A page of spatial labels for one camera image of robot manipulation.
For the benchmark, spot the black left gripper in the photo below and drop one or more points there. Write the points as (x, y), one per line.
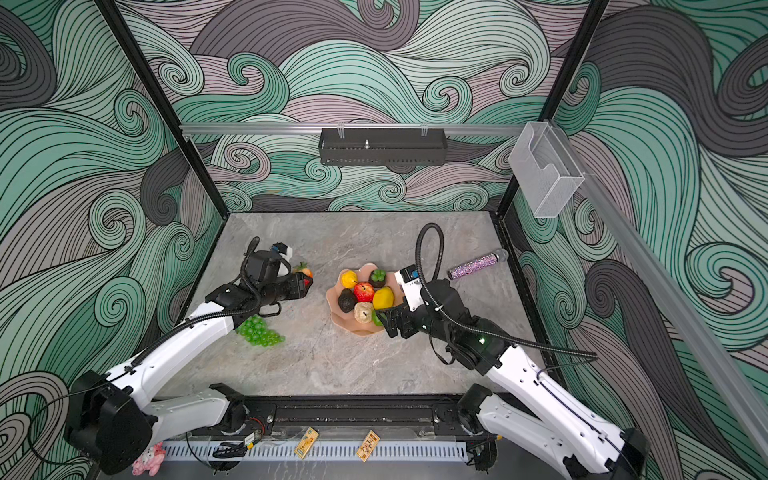
(298, 287)

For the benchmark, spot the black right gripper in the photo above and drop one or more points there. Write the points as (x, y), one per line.
(395, 314)

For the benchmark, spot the red fake strawberry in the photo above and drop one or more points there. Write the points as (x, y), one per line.
(304, 269)

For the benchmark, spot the yellow fake lemon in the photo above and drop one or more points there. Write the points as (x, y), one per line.
(383, 299)

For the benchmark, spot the red fake apple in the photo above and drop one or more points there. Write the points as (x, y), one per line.
(364, 292)

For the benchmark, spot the pink scalloped fruit bowl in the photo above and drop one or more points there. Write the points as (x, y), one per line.
(346, 320)

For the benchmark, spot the dark fake avocado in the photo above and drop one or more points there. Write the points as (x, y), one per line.
(347, 300)

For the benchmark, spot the small yellow fake pear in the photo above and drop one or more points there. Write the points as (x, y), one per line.
(349, 279)

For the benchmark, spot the green fake lime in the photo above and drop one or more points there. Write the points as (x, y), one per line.
(375, 319)

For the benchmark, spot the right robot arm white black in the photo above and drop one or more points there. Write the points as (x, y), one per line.
(555, 427)

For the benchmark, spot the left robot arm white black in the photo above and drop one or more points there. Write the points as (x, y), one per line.
(114, 417)

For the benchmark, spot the green fake grape bunch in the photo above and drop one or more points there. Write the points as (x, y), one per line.
(256, 332)

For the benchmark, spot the yellow tag right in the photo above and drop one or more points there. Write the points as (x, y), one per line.
(368, 445)

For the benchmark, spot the yellow tag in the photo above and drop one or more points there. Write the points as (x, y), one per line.
(368, 445)
(306, 443)

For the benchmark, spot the purple glitter tube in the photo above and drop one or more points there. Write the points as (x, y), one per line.
(477, 264)

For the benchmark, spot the yellow tag left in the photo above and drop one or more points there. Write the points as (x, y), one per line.
(306, 443)

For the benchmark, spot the pink plush toy left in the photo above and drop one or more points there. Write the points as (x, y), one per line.
(150, 461)

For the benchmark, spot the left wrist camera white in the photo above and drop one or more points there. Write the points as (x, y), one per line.
(285, 253)

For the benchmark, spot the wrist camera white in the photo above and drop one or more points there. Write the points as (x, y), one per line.
(409, 280)
(285, 253)

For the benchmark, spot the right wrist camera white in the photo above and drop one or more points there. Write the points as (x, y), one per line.
(409, 280)

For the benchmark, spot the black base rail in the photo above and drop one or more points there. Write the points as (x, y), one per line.
(283, 416)

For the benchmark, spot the black wall tray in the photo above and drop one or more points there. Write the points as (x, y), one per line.
(399, 148)

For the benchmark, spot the white slotted cable duct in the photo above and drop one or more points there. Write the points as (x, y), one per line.
(328, 451)

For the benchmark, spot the aluminium back rail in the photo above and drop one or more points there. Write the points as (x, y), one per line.
(277, 128)

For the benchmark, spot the aluminium rail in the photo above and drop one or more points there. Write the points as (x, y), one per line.
(744, 401)
(277, 128)

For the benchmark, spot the clear acrylic wall box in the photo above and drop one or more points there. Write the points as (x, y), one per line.
(547, 168)

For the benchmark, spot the black corner frame post right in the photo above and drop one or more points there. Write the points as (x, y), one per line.
(572, 61)

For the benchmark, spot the black corner frame post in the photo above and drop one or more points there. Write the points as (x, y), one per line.
(130, 47)
(572, 61)

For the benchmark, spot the black corner frame post left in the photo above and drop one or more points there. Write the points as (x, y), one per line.
(130, 47)

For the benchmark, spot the aluminium right rail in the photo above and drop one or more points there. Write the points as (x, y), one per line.
(744, 401)

